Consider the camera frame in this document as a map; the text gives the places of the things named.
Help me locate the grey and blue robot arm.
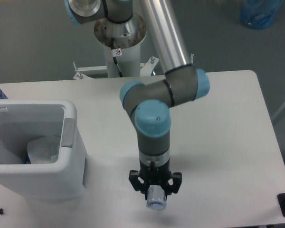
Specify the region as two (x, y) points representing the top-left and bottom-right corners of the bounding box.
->
(65, 0), (209, 204)

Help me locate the black cable on pedestal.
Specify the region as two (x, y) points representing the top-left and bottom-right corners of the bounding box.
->
(110, 37), (124, 78)

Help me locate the white plastic trash can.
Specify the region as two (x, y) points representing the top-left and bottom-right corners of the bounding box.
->
(0, 100), (86, 199)

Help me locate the blue plastic bag on floor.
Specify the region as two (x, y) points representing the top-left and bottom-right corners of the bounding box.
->
(239, 0), (284, 29)

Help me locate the colourful snack wrapper in bin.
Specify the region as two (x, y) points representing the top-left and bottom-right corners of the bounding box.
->
(23, 153), (31, 164)

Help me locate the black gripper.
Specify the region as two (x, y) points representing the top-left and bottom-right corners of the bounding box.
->
(129, 161), (182, 200)

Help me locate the crushed clear plastic bottle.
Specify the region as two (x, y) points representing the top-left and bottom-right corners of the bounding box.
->
(146, 185), (167, 210)

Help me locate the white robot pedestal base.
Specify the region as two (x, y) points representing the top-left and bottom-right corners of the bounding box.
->
(72, 11), (195, 80)

